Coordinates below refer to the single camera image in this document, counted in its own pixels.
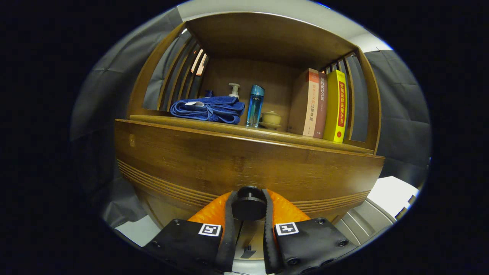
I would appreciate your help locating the blue folded towel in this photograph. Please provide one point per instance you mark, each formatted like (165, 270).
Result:
(214, 109)

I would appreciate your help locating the gray ribbed case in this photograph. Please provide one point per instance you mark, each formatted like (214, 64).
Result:
(366, 225)

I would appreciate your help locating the beige lidded teacup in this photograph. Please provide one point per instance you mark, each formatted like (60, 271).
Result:
(271, 118)

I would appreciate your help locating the wooden cabinet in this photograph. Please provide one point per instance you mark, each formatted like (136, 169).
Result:
(267, 38)

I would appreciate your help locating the yellow book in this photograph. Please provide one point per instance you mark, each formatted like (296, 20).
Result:
(336, 107)

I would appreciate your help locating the blue glass bottle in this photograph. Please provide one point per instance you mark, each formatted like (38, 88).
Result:
(255, 107)

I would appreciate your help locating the white table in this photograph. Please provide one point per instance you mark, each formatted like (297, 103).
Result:
(389, 193)

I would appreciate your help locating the wooden countertop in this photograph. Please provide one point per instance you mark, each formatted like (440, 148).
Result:
(263, 133)

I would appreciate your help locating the wooden drawer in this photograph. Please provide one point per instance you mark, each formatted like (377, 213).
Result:
(237, 164)

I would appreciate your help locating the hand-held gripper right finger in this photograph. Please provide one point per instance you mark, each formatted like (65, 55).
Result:
(267, 236)

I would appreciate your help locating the black drawer knob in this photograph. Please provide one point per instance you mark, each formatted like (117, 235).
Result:
(249, 206)

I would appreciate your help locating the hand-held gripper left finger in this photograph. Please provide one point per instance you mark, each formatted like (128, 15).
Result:
(230, 229)

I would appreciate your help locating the brown book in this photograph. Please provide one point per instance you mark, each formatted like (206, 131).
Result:
(322, 107)

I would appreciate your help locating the small white blue-capped bottle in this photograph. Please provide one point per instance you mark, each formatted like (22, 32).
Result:
(209, 94)

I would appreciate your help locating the beige book with orange band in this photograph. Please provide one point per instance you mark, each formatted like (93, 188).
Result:
(305, 103)

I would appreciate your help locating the white pump bottle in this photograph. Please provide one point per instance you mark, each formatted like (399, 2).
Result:
(234, 91)

